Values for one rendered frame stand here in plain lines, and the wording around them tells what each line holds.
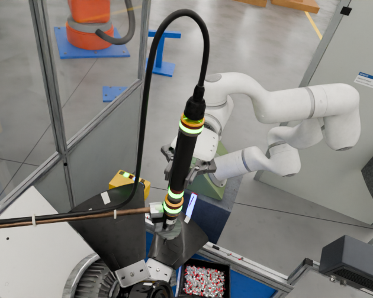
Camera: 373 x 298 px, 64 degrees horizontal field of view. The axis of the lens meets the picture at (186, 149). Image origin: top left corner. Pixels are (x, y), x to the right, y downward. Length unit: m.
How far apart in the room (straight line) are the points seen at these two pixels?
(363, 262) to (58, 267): 1.03
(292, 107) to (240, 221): 1.96
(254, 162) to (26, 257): 0.96
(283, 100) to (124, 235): 0.57
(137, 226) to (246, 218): 1.93
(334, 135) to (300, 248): 1.88
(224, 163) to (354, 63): 1.28
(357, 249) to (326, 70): 1.44
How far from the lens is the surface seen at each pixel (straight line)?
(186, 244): 1.11
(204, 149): 0.68
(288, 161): 1.36
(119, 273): 0.96
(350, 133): 1.03
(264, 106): 0.81
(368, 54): 2.38
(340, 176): 2.94
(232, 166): 1.46
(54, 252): 1.05
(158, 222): 0.74
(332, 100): 0.89
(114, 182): 1.37
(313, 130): 1.17
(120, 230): 0.89
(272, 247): 2.68
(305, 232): 2.92
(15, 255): 1.00
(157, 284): 0.94
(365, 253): 1.30
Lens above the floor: 2.13
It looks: 43 degrees down
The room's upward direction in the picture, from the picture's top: 13 degrees clockwise
